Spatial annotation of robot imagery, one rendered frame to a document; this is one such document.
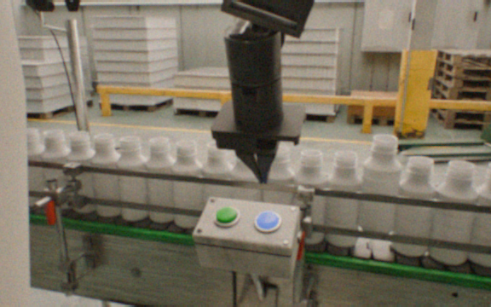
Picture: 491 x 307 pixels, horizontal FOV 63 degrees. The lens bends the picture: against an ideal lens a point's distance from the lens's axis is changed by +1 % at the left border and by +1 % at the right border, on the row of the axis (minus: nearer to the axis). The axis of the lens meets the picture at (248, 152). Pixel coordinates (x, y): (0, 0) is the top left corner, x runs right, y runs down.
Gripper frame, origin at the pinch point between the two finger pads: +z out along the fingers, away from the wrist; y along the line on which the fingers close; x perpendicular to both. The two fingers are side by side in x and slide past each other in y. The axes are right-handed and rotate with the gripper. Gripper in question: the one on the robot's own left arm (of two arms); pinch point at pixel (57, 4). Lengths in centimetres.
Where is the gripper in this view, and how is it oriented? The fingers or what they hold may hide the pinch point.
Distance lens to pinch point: 66.3
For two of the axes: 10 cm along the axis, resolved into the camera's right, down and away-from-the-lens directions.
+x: 9.7, 0.8, -2.4
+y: -2.6, 3.0, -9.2
